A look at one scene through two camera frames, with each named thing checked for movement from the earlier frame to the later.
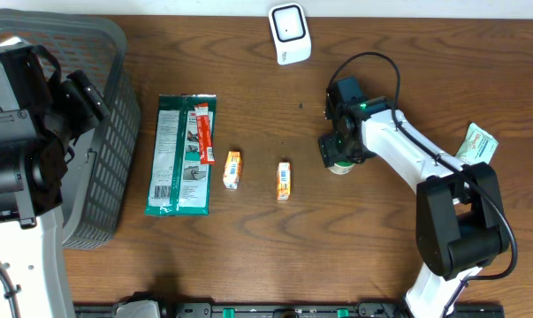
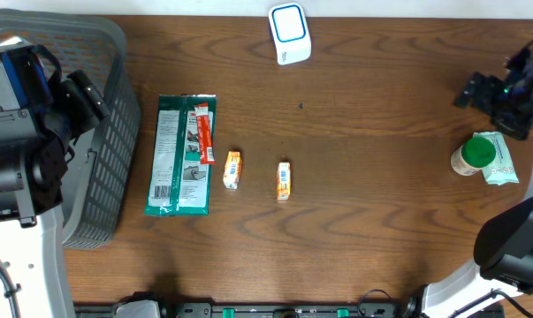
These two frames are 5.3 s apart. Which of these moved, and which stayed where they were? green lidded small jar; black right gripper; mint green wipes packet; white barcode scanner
Moved: green lidded small jar; black right gripper; mint green wipes packet
Stayed: white barcode scanner
